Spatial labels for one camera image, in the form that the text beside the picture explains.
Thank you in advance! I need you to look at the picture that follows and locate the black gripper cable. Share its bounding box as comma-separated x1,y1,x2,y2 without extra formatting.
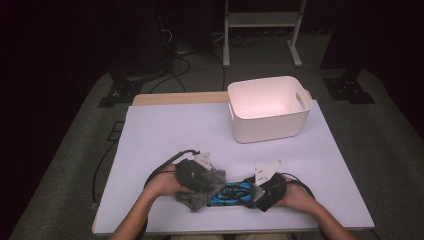
143,149,201,188
279,172,317,201

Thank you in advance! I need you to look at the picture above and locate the black cable bundle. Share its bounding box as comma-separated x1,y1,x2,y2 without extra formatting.
229,31,264,48

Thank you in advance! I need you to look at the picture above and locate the white metal stand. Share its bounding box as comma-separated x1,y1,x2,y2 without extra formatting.
222,0,308,69

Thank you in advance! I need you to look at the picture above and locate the person's right hand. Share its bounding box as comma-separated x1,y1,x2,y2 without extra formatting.
277,177,318,215

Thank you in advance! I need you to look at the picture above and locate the grey towel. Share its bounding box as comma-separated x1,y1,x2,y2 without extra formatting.
175,168,228,213

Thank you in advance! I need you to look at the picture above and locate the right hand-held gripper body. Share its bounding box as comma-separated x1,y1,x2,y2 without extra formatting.
253,159,289,213

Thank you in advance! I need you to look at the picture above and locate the dark equipment box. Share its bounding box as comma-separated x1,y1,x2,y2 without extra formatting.
166,0,214,56

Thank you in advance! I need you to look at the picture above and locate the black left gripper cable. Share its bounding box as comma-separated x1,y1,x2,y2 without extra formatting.
143,149,201,188

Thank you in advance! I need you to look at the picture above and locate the black cable beside table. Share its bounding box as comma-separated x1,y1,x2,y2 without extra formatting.
92,139,118,205

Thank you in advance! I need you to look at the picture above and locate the white table cover sheet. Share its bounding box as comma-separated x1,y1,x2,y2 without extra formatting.
92,99,376,236

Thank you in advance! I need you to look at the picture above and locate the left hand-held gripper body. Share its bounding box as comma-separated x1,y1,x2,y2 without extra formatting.
174,152,217,194

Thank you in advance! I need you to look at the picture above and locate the black stand base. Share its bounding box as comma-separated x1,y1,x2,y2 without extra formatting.
97,68,168,109
321,66,377,105

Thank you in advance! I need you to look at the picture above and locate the thin black floor cable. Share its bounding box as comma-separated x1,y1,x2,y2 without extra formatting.
209,49,228,92

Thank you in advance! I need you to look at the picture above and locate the person's left hand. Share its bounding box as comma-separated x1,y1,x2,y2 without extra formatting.
143,162,193,200

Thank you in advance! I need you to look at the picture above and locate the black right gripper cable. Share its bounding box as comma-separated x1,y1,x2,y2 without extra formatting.
279,172,317,201

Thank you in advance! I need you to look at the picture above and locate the white plastic bin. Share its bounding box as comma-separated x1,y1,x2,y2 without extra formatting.
227,75,314,145

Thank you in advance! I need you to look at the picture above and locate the blue and black toy car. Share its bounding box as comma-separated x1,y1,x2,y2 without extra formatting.
207,181,258,208

